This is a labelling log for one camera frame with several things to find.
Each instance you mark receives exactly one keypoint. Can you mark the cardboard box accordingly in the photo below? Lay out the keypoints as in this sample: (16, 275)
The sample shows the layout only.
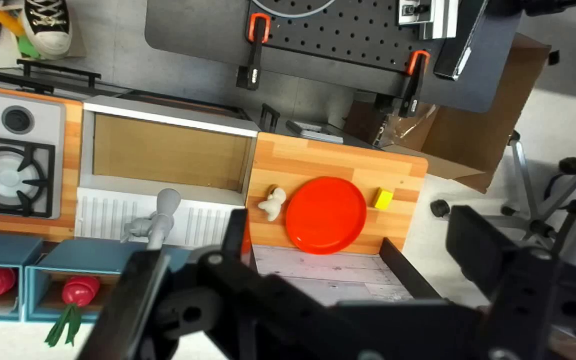
(458, 144)

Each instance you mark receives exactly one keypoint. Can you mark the grey perforated board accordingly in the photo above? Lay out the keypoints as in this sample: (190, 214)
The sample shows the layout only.
(348, 43)

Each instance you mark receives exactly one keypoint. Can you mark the orange black clamp inner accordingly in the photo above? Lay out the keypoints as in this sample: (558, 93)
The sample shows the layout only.
(257, 34)

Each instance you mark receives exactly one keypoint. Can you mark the orange black clamp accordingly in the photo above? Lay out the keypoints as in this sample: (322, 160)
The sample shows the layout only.
(257, 34)
(414, 79)

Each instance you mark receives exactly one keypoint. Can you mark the white toy sink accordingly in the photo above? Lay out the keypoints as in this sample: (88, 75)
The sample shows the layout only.
(134, 151)

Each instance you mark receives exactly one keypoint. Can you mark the red round plate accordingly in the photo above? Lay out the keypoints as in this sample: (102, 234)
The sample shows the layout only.
(324, 214)

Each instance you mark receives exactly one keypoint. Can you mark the black stove burner grate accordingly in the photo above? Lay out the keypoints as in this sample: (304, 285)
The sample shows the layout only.
(26, 178)

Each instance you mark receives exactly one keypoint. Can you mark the aluminium bracket on board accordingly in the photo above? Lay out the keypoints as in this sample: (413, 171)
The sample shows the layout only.
(435, 18)

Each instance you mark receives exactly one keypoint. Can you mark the red radish toy near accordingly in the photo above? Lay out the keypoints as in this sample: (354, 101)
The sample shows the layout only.
(77, 294)

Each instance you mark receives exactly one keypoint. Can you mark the orange black clamp outer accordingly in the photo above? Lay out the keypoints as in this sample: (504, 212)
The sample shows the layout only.
(414, 79)

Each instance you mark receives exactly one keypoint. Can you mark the yellow block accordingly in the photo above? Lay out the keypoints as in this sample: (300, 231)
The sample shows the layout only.
(383, 199)

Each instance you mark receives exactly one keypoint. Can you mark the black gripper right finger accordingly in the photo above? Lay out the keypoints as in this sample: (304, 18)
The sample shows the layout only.
(512, 279)

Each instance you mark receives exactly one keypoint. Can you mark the teal bin near sink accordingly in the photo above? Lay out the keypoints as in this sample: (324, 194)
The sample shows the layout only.
(77, 272)

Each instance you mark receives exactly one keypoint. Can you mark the black stove knob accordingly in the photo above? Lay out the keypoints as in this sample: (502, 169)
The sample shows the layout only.
(16, 120)

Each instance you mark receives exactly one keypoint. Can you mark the small white plush toy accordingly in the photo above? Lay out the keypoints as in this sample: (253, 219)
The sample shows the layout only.
(272, 203)

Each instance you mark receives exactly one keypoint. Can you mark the black white sneaker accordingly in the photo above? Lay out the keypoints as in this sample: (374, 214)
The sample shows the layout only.
(48, 27)

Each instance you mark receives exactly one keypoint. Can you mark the grey toy faucet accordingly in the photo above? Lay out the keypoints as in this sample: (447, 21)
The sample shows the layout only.
(159, 224)

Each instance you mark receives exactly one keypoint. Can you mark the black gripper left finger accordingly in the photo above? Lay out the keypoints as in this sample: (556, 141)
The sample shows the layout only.
(121, 327)

